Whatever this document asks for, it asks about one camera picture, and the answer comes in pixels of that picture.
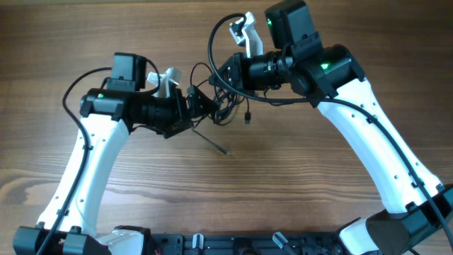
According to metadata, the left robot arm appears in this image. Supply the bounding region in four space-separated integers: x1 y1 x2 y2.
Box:
13 52 217 254

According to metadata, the right camera cable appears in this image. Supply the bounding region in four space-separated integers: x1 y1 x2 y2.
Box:
207 13 453 231

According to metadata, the left camera cable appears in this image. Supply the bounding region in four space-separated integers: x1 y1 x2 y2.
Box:
35 58 162 255

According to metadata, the camera cable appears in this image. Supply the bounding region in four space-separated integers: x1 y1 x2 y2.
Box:
35 58 162 255
207 13 453 231

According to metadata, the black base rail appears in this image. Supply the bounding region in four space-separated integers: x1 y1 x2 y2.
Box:
151 232 346 255

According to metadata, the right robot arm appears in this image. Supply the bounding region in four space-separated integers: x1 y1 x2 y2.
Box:
210 1 452 254

